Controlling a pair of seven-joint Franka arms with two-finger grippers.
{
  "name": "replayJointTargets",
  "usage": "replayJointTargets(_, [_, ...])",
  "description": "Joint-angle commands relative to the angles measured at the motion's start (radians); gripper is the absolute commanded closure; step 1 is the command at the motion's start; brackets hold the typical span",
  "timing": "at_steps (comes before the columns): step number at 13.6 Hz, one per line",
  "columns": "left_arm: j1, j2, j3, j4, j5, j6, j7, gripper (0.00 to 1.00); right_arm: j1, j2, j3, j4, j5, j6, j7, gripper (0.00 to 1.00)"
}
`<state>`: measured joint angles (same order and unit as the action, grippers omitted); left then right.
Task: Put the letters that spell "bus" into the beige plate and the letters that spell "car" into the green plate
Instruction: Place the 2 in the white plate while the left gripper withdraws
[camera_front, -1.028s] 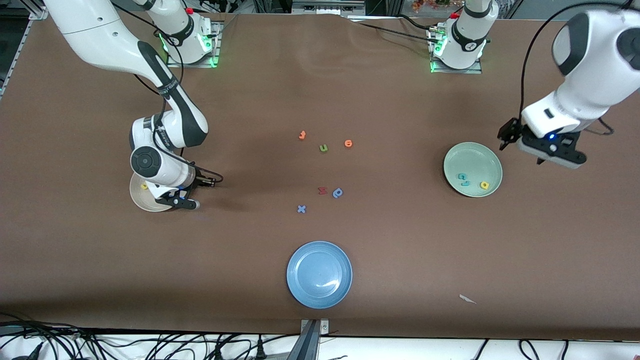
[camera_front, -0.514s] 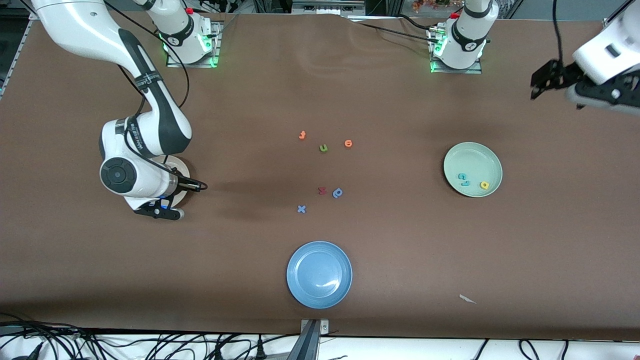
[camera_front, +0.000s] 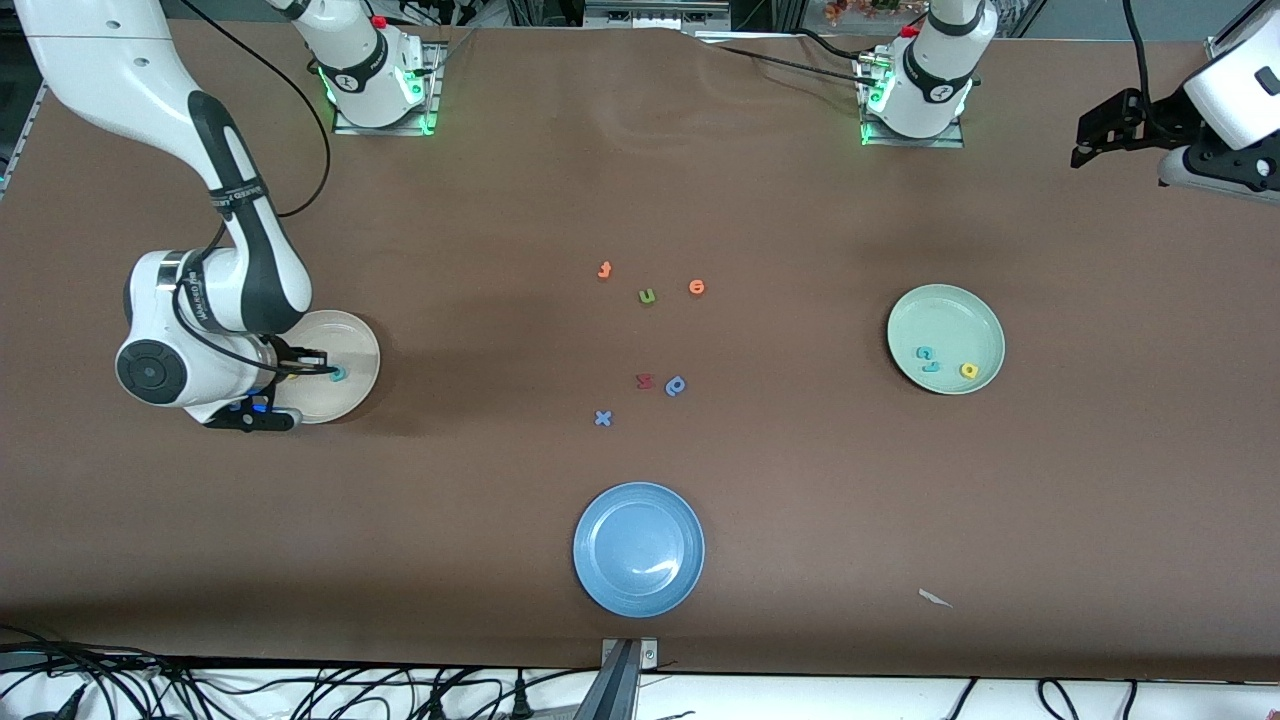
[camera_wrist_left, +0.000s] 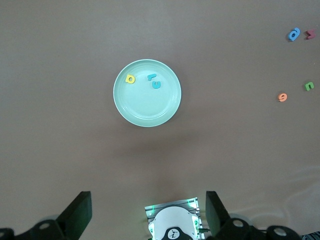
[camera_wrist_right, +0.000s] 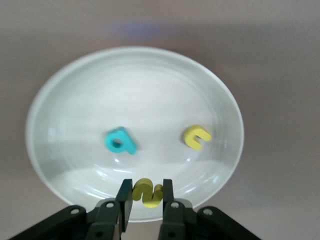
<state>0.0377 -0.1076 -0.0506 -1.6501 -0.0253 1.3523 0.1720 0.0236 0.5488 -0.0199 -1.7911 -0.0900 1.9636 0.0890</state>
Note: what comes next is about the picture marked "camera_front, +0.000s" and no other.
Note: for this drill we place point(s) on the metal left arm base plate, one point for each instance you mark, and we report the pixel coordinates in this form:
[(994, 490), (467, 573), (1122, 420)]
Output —
[(915, 142)]

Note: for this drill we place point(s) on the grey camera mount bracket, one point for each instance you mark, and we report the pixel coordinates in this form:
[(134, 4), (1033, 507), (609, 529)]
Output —
[(625, 680)]

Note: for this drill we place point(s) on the blue plate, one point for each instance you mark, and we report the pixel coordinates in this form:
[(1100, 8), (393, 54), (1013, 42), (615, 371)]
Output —
[(638, 550)]

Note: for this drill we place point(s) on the light green plate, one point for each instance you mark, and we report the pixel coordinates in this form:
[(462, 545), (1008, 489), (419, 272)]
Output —
[(945, 320)]

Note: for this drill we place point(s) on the brown table cover sheet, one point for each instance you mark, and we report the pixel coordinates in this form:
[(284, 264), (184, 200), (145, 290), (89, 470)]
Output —
[(900, 500)]

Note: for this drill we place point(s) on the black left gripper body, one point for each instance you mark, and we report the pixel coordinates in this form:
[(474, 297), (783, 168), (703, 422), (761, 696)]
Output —
[(1143, 116)]

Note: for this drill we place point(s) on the aluminium frame profile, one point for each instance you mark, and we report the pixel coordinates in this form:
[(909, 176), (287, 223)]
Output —
[(650, 15)]

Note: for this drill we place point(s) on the white paper scrap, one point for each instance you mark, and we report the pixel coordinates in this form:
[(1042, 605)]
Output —
[(935, 598)]

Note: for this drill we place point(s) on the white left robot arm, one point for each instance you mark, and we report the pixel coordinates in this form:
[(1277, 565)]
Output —
[(935, 70)]

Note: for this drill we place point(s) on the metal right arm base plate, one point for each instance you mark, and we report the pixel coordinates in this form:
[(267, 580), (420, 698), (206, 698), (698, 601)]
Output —
[(380, 131)]

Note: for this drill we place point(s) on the blue letter p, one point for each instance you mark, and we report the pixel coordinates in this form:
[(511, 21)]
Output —
[(679, 385)]

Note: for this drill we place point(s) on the orange dried flowers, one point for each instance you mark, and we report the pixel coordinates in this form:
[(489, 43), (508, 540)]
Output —
[(860, 8)]

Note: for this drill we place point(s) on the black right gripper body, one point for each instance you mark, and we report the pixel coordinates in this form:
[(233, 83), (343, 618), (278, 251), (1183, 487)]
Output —
[(285, 357)]

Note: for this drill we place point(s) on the beige brown plate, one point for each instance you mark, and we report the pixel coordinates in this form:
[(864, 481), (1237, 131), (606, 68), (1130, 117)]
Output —
[(350, 340)]

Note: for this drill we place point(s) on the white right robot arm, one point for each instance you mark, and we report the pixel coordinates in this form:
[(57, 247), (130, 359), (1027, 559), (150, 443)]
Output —
[(110, 80)]

